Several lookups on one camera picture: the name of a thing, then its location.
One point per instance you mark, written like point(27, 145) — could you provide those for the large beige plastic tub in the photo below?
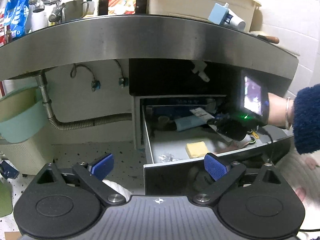
point(200, 0)

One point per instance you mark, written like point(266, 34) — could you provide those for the yellow sponge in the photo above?
point(196, 149)

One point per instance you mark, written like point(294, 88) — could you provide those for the blue tube in drawer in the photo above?
point(188, 122)

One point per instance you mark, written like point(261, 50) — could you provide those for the person right hand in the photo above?
point(281, 111)

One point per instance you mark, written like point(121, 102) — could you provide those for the mint green basin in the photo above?
point(22, 114)

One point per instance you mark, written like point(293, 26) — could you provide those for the navy fleece sleeve forearm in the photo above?
point(306, 120)

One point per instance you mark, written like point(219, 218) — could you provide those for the wooden handle brush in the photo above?
point(271, 39)

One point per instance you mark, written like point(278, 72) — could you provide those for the chrome faucet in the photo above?
point(56, 7)

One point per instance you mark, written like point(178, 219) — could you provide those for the grey green mug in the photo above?
point(76, 9)

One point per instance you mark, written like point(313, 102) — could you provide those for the black vanity drawer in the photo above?
point(164, 90)

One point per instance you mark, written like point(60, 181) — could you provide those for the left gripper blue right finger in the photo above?
point(225, 175)

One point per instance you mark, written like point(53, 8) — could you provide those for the colourful black box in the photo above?
point(122, 7)

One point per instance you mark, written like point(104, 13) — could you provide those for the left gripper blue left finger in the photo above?
point(91, 179)

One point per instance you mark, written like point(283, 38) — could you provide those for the white plastic clip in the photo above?
point(199, 67)

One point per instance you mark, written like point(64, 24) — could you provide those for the blue snack bag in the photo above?
point(15, 16)

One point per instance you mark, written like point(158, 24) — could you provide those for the white blue cream tube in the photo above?
point(234, 21)

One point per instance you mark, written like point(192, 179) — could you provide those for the beige laundry basket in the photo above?
point(31, 155)

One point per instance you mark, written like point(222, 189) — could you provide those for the steel vanity counter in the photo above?
point(142, 36)

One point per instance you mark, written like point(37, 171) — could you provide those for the corrugated drain pipe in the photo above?
point(70, 104)

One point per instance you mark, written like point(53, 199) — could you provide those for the light blue box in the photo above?
point(218, 13)

